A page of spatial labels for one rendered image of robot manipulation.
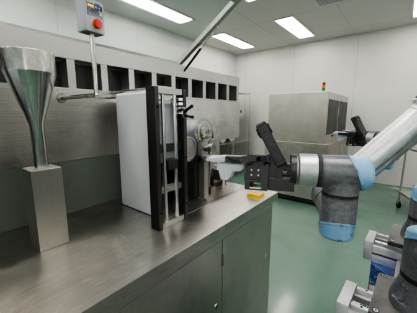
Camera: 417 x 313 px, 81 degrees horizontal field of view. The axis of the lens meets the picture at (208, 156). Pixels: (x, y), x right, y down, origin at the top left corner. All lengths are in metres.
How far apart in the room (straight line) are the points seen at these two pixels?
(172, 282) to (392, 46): 5.29
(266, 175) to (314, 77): 5.24
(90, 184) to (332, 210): 1.06
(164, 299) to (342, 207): 0.63
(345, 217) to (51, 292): 0.73
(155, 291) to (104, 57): 1.03
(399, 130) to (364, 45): 4.97
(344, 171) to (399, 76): 4.99
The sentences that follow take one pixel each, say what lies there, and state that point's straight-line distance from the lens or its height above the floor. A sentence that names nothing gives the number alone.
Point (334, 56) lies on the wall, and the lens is 5.74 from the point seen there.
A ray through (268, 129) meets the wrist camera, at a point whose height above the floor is 1.31.
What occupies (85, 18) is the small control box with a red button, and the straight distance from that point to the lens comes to 0.98.
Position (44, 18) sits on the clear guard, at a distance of 1.24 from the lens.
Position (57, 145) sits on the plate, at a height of 1.21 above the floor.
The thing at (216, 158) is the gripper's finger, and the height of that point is 1.24.
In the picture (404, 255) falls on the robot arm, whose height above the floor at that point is 0.97.
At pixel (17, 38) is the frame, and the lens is 1.23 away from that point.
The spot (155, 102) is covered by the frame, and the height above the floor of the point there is 1.38.
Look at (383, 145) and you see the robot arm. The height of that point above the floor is 1.27.
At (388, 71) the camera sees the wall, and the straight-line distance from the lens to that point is 5.56.
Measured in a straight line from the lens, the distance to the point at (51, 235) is 1.01.
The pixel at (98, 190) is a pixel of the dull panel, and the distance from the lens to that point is 1.35.
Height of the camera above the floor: 1.34
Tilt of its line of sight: 10 degrees down
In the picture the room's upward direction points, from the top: straight up
